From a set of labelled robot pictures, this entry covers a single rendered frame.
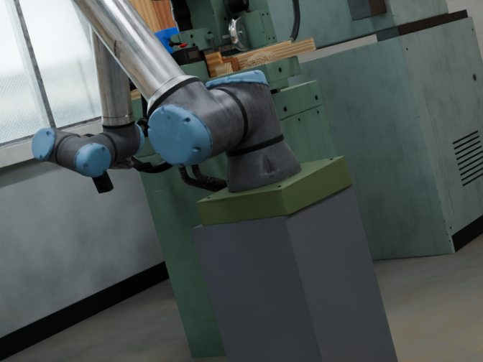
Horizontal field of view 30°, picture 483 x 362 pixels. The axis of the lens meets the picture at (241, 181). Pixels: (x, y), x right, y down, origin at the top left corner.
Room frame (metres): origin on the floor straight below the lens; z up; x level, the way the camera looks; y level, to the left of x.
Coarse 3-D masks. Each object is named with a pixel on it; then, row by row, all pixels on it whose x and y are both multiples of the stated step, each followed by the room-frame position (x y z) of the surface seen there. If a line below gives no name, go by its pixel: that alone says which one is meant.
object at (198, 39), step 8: (184, 32) 2.97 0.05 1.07; (192, 32) 2.99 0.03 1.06; (200, 32) 3.02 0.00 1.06; (176, 40) 2.99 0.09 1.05; (184, 40) 2.97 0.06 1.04; (192, 40) 2.98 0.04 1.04; (200, 40) 3.01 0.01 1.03; (208, 40) 3.06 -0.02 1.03; (176, 48) 2.99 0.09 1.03; (200, 48) 3.00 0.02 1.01; (208, 48) 3.05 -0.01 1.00
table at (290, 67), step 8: (296, 56) 2.86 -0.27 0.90; (264, 64) 2.69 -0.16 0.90; (272, 64) 2.72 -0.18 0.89; (280, 64) 2.76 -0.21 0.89; (288, 64) 2.81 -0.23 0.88; (296, 64) 2.85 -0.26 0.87; (240, 72) 2.74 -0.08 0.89; (264, 72) 2.69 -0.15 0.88; (272, 72) 2.71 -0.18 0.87; (280, 72) 2.75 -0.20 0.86; (288, 72) 2.79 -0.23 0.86; (296, 72) 2.84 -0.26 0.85; (208, 80) 2.80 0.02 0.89; (272, 80) 2.70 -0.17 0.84; (136, 104) 2.97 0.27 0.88; (136, 112) 2.97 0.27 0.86
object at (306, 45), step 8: (304, 40) 2.78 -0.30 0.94; (312, 40) 2.78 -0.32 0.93; (280, 48) 2.83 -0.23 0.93; (288, 48) 2.82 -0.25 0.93; (296, 48) 2.80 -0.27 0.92; (304, 48) 2.79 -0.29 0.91; (312, 48) 2.77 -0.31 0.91; (248, 56) 2.90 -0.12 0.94; (280, 56) 2.84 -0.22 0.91; (288, 56) 2.82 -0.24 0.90; (240, 64) 2.92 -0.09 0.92
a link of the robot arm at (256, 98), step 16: (224, 80) 2.15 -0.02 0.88; (240, 80) 2.15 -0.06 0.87; (256, 80) 2.16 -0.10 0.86; (240, 96) 2.13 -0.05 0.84; (256, 96) 2.16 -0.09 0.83; (256, 112) 2.14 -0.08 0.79; (272, 112) 2.19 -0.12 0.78; (256, 128) 2.15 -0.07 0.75; (272, 128) 2.18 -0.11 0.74; (240, 144) 2.16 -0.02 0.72
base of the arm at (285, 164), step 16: (256, 144) 2.16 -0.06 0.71; (272, 144) 2.17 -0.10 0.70; (240, 160) 2.17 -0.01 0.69; (256, 160) 2.15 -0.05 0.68; (272, 160) 2.15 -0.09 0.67; (288, 160) 2.17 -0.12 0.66; (240, 176) 2.16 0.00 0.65; (256, 176) 2.14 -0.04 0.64; (272, 176) 2.14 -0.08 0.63; (288, 176) 2.16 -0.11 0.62
